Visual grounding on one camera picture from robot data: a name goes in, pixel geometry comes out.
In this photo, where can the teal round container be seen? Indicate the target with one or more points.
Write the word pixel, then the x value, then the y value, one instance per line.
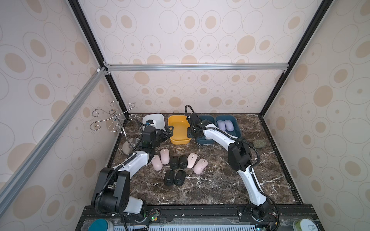
pixel 101 225

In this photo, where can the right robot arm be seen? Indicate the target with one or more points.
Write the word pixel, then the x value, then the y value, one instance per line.
pixel 242 157

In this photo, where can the horizontal aluminium back bar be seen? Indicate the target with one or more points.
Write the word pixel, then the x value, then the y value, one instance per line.
pixel 192 67

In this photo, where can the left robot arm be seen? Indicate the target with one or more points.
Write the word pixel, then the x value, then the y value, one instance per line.
pixel 112 191

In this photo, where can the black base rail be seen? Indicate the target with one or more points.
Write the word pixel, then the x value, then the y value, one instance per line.
pixel 204 218

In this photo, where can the black mouse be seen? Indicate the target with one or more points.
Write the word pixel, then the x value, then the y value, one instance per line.
pixel 174 163
pixel 183 161
pixel 180 178
pixel 169 177

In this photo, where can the yellow storage box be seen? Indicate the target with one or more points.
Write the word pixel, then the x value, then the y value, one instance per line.
pixel 180 129

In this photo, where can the white storage box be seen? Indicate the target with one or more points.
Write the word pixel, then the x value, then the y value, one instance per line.
pixel 158 117

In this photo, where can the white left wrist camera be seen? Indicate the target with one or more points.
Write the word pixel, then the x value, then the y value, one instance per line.
pixel 151 123

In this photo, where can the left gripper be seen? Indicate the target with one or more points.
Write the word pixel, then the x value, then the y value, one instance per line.
pixel 169 133

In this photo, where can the small green sponge block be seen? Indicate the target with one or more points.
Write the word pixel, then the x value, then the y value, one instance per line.
pixel 259 144

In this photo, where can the teal storage box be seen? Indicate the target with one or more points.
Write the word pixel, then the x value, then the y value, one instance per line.
pixel 203 140
pixel 237 131

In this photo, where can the aluminium left side bar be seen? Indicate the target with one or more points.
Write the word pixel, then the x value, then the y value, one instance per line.
pixel 24 172

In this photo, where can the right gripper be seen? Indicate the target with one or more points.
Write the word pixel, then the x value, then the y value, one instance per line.
pixel 192 131

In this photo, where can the silver wire cup rack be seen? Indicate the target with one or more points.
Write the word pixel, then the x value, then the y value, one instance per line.
pixel 116 122

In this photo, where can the pink mouse far left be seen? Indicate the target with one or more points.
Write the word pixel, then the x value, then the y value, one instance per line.
pixel 156 163

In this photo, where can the pink mouse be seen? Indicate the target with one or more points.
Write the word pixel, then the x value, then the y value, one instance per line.
pixel 156 163
pixel 191 160
pixel 165 157
pixel 200 166

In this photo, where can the purple mouse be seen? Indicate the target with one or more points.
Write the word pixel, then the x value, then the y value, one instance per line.
pixel 221 125
pixel 229 126

